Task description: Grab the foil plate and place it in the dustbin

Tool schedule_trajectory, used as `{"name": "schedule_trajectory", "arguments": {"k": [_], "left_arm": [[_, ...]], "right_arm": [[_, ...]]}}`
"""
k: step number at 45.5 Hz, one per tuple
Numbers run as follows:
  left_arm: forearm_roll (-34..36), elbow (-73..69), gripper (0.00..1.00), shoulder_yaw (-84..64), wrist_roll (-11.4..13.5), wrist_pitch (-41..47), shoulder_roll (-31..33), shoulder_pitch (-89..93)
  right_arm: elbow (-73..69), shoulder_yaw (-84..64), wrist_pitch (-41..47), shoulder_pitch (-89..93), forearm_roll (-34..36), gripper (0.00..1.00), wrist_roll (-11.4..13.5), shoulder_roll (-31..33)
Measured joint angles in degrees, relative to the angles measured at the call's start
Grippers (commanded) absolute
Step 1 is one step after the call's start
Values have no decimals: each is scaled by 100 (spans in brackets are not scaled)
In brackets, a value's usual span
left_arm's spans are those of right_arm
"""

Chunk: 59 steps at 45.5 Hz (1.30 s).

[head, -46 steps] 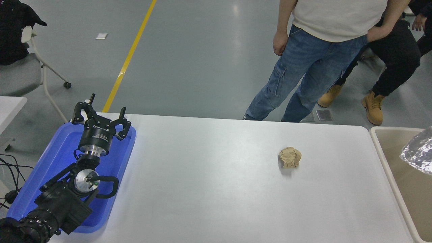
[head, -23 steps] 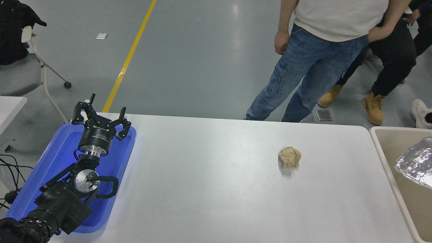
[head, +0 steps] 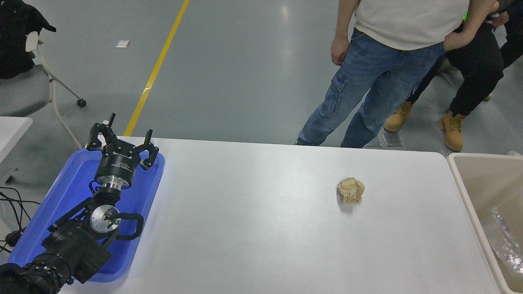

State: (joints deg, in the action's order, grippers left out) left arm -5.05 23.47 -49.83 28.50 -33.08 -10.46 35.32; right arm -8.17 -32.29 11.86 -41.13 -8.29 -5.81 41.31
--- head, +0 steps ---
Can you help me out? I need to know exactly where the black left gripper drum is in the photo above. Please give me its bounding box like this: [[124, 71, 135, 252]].
[[95, 149, 142, 183]]

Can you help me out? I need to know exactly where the standing person's right hand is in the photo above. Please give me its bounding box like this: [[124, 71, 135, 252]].
[[330, 37, 351, 66]]

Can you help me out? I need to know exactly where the blue plastic tray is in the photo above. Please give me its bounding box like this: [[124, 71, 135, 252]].
[[8, 147, 166, 283]]

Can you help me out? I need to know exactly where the small white side table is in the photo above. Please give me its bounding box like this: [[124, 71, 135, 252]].
[[0, 116, 33, 164]]

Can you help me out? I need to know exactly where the grey office chair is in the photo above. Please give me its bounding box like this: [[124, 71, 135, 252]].
[[0, 32, 87, 149]]

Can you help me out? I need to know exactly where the black power plug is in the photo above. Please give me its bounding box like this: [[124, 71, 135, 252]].
[[5, 229, 23, 247]]

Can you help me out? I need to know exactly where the black jacket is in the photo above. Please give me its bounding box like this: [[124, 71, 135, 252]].
[[0, 0, 57, 79]]

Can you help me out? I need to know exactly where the crumpled tan paper ball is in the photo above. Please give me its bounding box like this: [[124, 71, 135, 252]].
[[337, 177, 365, 204]]

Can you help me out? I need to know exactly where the standing person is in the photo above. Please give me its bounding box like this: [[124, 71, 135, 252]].
[[295, 0, 500, 148]]

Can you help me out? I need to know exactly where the large pale bin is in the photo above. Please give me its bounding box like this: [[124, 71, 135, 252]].
[[447, 151, 523, 294]]

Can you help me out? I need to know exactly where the seated person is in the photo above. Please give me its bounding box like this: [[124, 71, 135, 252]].
[[384, 20, 505, 152]]

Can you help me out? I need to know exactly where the black cable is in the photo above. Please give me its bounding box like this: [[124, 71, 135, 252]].
[[0, 187, 41, 230]]

